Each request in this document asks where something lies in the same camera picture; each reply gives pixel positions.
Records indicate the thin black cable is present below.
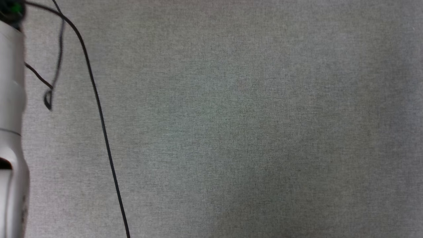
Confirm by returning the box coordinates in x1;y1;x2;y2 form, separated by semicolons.
24;0;65;111

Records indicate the thick black cable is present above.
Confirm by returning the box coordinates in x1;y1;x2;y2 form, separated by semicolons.
25;1;131;238

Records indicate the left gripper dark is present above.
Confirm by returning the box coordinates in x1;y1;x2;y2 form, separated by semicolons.
0;0;26;32

